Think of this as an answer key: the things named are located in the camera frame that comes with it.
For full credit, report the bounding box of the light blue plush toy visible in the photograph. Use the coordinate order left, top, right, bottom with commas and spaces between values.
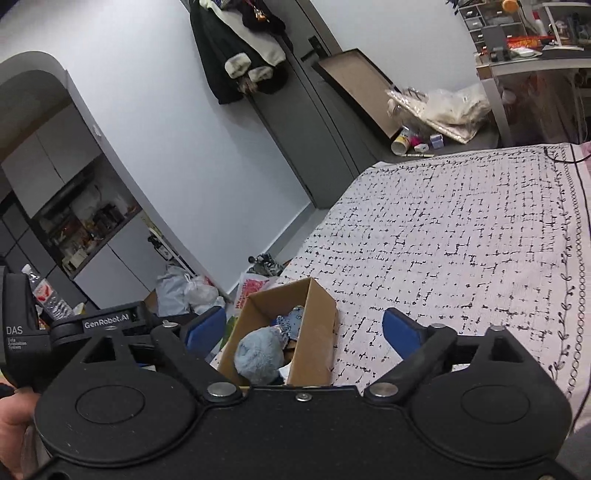
233, 326, 288, 385

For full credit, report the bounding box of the person's left hand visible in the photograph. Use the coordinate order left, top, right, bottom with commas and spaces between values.
1, 388, 39, 479

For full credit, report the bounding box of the plastic water bottle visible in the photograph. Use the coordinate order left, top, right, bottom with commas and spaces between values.
21, 264, 74, 322

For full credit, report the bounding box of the white garbage bag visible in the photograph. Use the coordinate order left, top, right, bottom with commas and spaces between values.
155, 264, 225, 317

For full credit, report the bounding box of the red white plastic bag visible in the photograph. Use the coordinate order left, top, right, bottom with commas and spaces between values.
233, 273, 279, 316

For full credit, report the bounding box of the denim blue plush toy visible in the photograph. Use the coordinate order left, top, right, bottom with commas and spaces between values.
274, 305, 304, 341

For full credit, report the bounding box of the cardboard box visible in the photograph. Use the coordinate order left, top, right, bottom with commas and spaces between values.
217, 278, 338, 387

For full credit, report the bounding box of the white patterned bed blanket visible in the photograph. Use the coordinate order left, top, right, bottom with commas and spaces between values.
279, 143, 590, 408

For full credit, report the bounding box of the paper cup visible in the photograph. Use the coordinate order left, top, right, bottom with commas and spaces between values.
391, 126, 414, 156

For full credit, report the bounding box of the dark grey door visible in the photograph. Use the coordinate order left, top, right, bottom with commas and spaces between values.
250, 1, 391, 209

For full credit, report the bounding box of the brown framed board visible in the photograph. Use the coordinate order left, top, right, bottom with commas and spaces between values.
312, 49, 402, 142

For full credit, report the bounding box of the white desk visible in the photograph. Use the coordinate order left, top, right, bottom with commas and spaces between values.
475, 43, 591, 146

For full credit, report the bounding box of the black hanging jacket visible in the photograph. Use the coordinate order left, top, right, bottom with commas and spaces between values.
189, 1, 293, 105

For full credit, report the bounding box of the grey drawer organizer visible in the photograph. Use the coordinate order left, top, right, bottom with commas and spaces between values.
456, 1, 527, 54

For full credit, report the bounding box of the orange ball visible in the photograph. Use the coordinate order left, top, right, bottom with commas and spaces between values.
501, 0, 520, 14

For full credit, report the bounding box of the black cable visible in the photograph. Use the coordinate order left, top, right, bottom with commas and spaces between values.
542, 143, 591, 165

